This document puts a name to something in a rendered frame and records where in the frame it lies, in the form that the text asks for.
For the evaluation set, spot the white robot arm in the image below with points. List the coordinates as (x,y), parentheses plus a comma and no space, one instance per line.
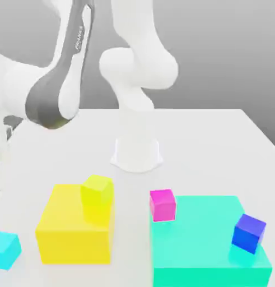
(137,67)

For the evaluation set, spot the small cyan cube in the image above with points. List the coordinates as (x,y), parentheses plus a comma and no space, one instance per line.
(4,250)

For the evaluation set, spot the small yellow cube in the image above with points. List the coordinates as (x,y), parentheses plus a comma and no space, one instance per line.
(97,201)

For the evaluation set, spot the small magenta cube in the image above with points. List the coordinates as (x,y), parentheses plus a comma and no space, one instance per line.
(162,207)

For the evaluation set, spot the small blue cube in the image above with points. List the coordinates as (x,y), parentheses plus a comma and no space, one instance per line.
(248,235)

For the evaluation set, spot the large yellow box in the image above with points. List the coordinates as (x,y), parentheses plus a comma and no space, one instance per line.
(72,242)

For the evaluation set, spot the large turquoise box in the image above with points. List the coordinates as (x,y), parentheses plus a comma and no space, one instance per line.
(202,242)

